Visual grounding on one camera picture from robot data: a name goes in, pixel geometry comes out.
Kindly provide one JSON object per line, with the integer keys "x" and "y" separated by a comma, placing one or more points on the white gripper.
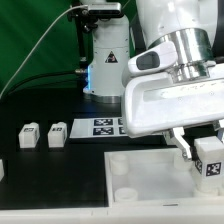
{"x": 153, "y": 102}

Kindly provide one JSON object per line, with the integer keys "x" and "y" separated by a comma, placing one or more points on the white square table top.
{"x": 156, "y": 177}

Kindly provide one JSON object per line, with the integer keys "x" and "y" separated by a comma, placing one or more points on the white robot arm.
{"x": 191, "y": 25}

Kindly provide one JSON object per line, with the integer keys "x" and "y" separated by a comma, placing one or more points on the white L-shaped obstacle fence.
{"x": 118, "y": 215}

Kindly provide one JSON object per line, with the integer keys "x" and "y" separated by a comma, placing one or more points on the white fiducial marker sheet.
{"x": 97, "y": 128}

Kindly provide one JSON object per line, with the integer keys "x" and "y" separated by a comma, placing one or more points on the white part at left edge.
{"x": 1, "y": 170}

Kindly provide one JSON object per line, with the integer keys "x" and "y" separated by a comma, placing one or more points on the grey camera on stand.
{"x": 104, "y": 9}

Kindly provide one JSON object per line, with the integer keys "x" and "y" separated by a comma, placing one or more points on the black camera stand pole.
{"x": 85, "y": 24}

